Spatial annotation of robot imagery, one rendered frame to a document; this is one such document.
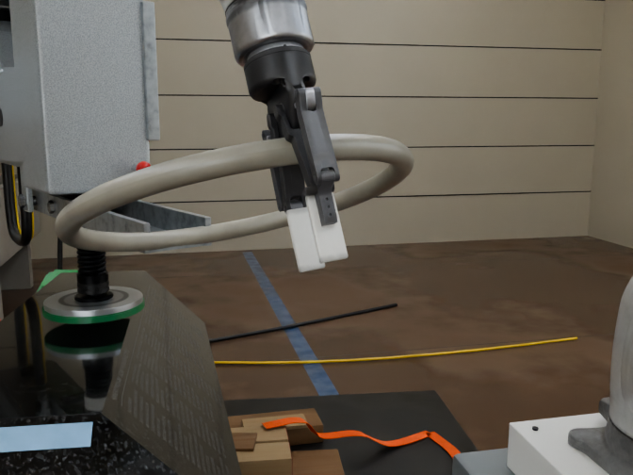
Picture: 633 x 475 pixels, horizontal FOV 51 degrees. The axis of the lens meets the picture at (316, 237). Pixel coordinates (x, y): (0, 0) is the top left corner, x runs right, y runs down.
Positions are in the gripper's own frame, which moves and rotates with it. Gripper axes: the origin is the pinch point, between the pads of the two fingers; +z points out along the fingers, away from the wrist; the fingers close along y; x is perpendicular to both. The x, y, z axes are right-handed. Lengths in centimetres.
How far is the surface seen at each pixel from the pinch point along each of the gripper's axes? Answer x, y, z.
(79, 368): 25, 67, 8
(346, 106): -263, 496, -187
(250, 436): -26, 162, 43
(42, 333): 30, 89, -1
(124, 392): 18, 59, 14
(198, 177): 10.9, 1.4, -8.4
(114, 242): 17.1, 36.8, -9.2
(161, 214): 5, 61, -17
